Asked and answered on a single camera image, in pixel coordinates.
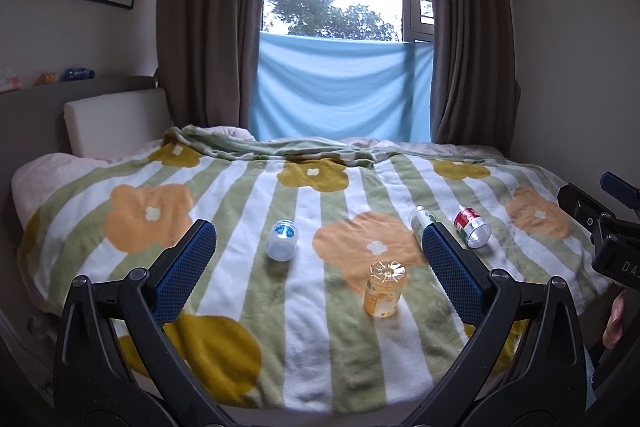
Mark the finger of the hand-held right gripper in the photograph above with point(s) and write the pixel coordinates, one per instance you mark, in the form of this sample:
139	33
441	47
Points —
621	183
582	204

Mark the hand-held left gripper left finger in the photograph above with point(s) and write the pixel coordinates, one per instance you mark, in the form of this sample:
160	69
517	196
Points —
184	274

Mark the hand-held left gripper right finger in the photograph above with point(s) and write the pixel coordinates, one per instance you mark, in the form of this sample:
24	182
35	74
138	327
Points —
452	279

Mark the blue and white cup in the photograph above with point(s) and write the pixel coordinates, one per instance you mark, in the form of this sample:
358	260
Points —
280	241

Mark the person's right hand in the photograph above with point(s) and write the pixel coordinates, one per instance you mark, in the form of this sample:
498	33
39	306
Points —
614	319

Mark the red green metal can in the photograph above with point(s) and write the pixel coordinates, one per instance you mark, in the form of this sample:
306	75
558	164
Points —
470	229

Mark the floral striped blanket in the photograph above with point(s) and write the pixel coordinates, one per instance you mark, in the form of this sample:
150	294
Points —
310	307

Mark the white headboard cushion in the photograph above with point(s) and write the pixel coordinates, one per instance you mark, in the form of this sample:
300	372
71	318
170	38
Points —
115	119

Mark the brown curtain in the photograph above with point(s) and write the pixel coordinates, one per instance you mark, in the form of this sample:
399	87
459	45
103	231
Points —
210	17
470	32

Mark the light blue cloth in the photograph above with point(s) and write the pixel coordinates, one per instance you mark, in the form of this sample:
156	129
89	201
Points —
340	92

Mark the blue toy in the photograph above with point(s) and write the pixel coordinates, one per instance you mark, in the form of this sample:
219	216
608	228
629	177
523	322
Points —
77	74

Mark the orange toy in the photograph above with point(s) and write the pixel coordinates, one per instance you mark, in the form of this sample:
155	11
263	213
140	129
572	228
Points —
47	79

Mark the pink toy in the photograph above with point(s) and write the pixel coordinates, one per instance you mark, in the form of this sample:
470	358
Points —
10	82

